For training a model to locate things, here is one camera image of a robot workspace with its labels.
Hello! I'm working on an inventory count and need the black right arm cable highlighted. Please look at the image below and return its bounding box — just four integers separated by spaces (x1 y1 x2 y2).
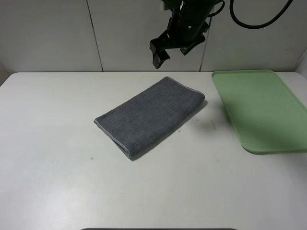
211 0 295 29

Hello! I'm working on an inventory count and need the green plastic tray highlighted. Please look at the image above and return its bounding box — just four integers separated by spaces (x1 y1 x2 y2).
212 70 307 154

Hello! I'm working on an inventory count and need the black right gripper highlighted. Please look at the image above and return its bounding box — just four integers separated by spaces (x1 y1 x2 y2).
150 0 217 69

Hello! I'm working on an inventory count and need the grey towel with orange stripes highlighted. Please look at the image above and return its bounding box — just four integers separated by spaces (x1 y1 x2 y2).
94 77 205 161

